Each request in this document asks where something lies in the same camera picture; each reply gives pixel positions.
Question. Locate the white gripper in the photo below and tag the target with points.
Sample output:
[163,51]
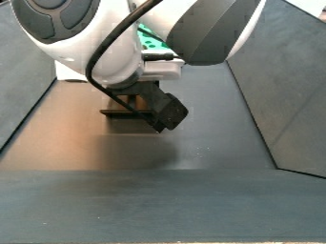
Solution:
[163,68]

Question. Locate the green foam shape fixture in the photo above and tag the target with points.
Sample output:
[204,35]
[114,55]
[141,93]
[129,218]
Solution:
[149,40]

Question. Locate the dark grey cradle stand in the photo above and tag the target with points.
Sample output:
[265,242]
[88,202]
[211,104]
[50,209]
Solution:
[116,110]

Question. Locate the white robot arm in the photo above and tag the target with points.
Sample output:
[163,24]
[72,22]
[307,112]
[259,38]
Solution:
[203,30]

